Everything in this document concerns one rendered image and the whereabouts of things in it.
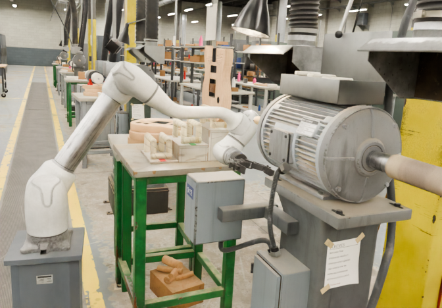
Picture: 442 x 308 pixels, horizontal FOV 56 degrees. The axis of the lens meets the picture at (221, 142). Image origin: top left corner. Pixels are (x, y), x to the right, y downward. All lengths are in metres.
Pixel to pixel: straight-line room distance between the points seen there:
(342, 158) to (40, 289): 1.27
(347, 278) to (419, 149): 1.06
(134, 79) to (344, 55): 0.85
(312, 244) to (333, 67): 0.54
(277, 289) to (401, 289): 1.29
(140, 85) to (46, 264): 0.79
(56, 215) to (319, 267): 1.04
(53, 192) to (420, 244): 1.66
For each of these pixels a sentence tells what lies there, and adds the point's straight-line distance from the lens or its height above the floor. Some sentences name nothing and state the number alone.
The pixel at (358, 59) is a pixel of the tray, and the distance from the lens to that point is 1.25.
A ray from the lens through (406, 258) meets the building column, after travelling 2.30.
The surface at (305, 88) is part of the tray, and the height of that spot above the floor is 1.40.
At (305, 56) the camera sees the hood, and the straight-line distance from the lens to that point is 1.39.
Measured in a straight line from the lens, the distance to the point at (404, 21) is 1.23.
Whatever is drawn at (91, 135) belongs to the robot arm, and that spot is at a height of 1.11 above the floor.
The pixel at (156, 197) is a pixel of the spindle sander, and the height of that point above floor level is 0.17.
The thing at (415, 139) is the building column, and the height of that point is 1.15.
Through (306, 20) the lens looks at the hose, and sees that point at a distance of 1.46.
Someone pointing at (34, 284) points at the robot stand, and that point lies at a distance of 1.82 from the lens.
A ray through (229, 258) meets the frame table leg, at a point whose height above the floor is 0.41.
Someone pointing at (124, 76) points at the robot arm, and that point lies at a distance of 1.74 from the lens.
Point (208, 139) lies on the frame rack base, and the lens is 2.18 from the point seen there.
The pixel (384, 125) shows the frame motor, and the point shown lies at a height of 1.33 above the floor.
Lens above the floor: 1.48
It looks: 12 degrees down
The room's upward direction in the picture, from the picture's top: 3 degrees clockwise
